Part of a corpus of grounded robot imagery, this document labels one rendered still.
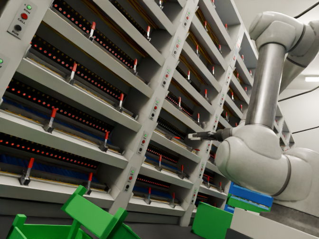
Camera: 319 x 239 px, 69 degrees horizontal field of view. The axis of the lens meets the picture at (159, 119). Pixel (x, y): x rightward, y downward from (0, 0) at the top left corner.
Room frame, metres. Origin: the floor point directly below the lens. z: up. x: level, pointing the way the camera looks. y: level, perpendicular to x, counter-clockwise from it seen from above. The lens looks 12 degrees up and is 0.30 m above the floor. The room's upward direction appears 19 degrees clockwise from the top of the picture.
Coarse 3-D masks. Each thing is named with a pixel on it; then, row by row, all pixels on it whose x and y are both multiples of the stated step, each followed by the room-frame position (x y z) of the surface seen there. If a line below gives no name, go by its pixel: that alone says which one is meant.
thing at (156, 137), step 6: (156, 126) 1.22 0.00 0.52; (156, 132) 1.30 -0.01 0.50; (168, 132) 1.61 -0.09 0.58; (150, 138) 1.25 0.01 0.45; (156, 138) 1.27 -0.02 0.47; (162, 138) 1.31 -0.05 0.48; (180, 138) 1.73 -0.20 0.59; (162, 144) 1.33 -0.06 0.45; (168, 144) 1.36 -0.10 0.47; (174, 144) 1.40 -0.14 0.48; (186, 144) 1.79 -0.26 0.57; (174, 150) 1.43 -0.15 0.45; (180, 150) 1.47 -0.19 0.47; (186, 150) 1.51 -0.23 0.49; (186, 156) 1.55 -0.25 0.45; (192, 156) 1.60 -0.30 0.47; (198, 156) 1.65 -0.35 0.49; (198, 162) 1.69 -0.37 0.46
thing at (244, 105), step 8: (248, 88) 2.26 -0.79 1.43; (248, 96) 2.25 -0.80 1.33; (240, 104) 2.29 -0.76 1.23; (232, 120) 2.31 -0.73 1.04; (240, 120) 2.26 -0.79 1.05; (216, 176) 2.32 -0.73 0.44; (224, 176) 2.27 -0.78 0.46; (224, 184) 2.25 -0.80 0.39; (216, 200) 2.27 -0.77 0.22; (224, 200) 2.23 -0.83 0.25
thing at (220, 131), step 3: (219, 129) 1.38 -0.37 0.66; (222, 129) 1.36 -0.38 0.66; (213, 132) 1.37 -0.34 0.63; (216, 132) 1.36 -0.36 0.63; (219, 132) 1.35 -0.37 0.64; (222, 132) 1.35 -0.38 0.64; (210, 135) 1.39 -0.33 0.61; (213, 135) 1.37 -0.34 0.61; (216, 135) 1.36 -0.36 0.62; (219, 135) 1.35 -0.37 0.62; (216, 138) 1.42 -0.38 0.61; (219, 138) 1.36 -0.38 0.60; (222, 138) 1.35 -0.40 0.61; (219, 141) 1.38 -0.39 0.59; (222, 141) 1.37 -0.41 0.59
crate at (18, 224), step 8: (16, 216) 0.66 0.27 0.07; (24, 216) 0.66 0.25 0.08; (16, 224) 0.65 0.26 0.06; (24, 224) 0.68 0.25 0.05; (32, 224) 0.70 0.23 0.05; (40, 224) 0.72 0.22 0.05; (72, 224) 0.79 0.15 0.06; (80, 224) 0.80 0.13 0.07; (16, 232) 0.64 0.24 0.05; (24, 232) 0.69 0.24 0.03; (32, 232) 0.70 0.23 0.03; (40, 232) 0.72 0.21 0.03; (48, 232) 0.74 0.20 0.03; (56, 232) 0.76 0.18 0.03; (64, 232) 0.78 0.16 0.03; (72, 232) 0.78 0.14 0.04; (80, 232) 0.79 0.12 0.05
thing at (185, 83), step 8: (176, 64) 1.23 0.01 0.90; (176, 72) 1.25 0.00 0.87; (176, 80) 1.28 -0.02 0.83; (184, 80) 1.32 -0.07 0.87; (184, 88) 1.36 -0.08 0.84; (192, 88) 1.40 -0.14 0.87; (192, 96) 1.64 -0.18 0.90; (200, 96) 1.49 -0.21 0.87; (200, 104) 1.76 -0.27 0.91; (208, 104) 1.59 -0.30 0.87; (216, 104) 1.68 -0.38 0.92
